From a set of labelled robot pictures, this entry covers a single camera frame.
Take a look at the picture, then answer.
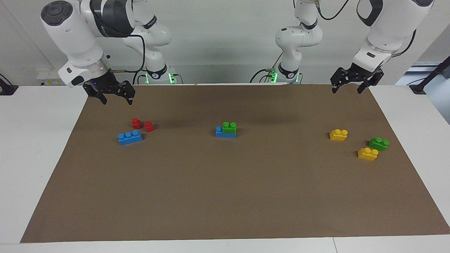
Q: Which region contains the blue three-stud toy block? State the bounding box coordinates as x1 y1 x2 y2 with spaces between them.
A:
118 130 143 146
215 126 237 138

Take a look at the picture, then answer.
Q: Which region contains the yellow two-stud toy block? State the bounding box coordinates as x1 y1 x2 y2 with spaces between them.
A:
358 147 379 162
329 129 348 142

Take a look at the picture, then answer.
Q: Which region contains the black stand pole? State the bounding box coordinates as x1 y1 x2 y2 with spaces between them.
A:
410 56 450 95

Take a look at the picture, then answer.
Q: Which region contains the black table clamp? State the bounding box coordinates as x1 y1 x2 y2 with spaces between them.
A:
0 74 19 96

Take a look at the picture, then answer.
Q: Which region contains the brown paper table mat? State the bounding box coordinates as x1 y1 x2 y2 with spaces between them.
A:
20 84 450 244

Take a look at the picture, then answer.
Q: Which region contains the black right base cable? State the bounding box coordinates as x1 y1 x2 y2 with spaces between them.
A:
133 69 149 85

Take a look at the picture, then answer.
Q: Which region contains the black base cable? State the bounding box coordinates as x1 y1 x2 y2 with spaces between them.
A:
133 69 149 85
250 53 278 84

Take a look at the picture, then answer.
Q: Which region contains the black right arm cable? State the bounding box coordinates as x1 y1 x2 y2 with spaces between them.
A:
109 33 147 74

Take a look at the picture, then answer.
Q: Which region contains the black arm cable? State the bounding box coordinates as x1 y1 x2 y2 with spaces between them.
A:
109 33 147 74
315 0 417 58

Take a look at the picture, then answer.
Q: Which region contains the white wall socket box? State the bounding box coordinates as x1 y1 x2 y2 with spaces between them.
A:
37 69 68 86

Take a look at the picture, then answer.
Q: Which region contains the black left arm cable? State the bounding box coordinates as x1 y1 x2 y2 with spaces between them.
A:
315 0 417 58

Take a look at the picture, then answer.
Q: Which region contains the black left base cable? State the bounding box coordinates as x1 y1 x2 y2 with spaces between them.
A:
250 53 278 84

